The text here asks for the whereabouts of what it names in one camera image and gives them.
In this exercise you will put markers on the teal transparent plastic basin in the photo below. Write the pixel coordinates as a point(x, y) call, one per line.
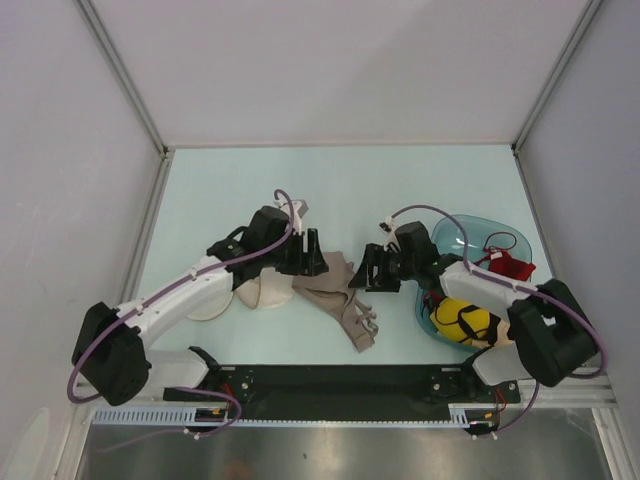
point(462, 235)

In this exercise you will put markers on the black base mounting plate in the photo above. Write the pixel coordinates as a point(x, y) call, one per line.
point(351, 393)

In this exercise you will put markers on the white mesh laundry bag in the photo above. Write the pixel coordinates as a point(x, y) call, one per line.
point(269, 290)

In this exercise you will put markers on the yellow black bra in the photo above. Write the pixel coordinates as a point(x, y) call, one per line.
point(467, 324)

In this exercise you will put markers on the beige bra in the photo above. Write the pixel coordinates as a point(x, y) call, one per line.
point(331, 293)

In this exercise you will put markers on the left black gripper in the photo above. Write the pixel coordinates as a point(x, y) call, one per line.
point(309, 263)

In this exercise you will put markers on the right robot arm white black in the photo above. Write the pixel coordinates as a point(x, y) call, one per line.
point(548, 337)

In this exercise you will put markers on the red bra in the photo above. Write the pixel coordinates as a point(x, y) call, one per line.
point(497, 249)

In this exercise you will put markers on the white slotted cable duct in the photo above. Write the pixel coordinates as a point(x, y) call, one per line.
point(189, 416)

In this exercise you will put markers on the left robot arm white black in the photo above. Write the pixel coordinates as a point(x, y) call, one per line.
point(115, 351)

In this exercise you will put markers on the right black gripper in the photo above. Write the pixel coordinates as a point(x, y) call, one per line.
point(364, 277)

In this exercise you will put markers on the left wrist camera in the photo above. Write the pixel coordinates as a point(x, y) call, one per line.
point(300, 207)

